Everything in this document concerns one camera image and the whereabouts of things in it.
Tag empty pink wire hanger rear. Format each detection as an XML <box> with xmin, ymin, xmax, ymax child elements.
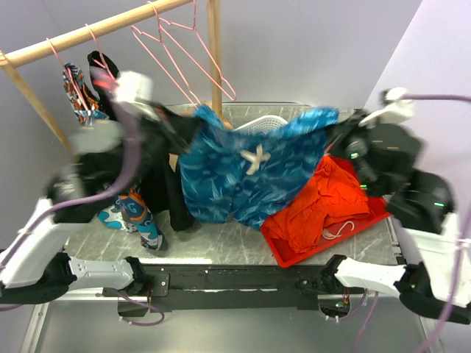
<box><xmin>157</xmin><ymin>1</ymin><xmax>237</xmax><ymax>107</ymax></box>

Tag black sport shorts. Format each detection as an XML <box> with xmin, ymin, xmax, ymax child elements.
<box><xmin>89</xmin><ymin>66</ymin><xmax>194</xmax><ymax>232</ymax></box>

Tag orange blue patterned shorts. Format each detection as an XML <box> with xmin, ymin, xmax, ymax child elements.
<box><xmin>63</xmin><ymin>63</ymin><xmax>164</xmax><ymax>250</ymax></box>

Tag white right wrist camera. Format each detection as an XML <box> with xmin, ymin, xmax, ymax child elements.
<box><xmin>358</xmin><ymin>88</ymin><xmax>414</xmax><ymax>128</ymax></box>

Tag pink wire hanger far left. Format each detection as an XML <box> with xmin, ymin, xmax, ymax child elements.
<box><xmin>46</xmin><ymin>38</ymin><xmax>90</xmax><ymax>111</ymax></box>

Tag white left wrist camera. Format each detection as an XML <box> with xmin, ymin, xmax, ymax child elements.
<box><xmin>113</xmin><ymin>71</ymin><xmax>153</xmax><ymax>103</ymax></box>

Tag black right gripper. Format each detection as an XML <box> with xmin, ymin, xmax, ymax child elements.
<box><xmin>322</xmin><ymin>109</ymin><xmax>377</xmax><ymax>196</ymax></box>

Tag pink wire hanger front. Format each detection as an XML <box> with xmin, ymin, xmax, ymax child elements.
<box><xmin>131</xmin><ymin>1</ymin><xmax>202</xmax><ymax>107</ymax></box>

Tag blue shark print shorts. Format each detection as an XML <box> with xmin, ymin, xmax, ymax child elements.
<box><xmin>178</xmin><ymin>105</ymin><xmax>339</xmax><ymax>229</ymax></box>

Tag pink wire hanger with black shorts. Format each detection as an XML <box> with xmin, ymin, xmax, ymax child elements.
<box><xmin>85</xmin><ymin>24</ymin><xmax>120</xmax><ymax>80</ymax></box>

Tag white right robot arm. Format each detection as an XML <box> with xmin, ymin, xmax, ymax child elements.
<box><xmin>319</xmin><ymin>111</ymin><xmax>470</xmax><ymax>325</ymax></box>

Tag red plastic tray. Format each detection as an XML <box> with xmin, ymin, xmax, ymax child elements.
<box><xmin>261</xmin><ymin>157</ymin><xmax>389</xmax><ymax>268</ymax></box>

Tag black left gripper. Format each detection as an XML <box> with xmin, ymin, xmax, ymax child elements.
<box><xmin>118</xmin><ymin>102</ymin><xmax>209</xmax><ymax>193</ymax></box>

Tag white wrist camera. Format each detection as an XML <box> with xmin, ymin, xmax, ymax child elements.
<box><xmin>358</xmin><ymin>88</ymin><xmax>414</xmax><ymax>128</ymax></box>
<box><xmin>113</xmin><ymin>71</ymin><xmax>153</xmax><ymax>103</ymax></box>

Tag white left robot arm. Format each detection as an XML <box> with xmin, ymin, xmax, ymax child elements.
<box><xmin>1</xmin><ymin>104</ymin><xmax>201</xmax><ymax>305</ymax></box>

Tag wooden clothes rack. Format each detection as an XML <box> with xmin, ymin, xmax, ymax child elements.
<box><xmin>0</xmin><ymin>0</ymin><xmax>236</xmax><ymax>155</ymax></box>

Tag white perforated plastic basket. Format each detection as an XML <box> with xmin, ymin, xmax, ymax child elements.
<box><xmin>235</xmin><ymin>115</ymin><xmax>288</xmax><ymax>134</ymax></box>

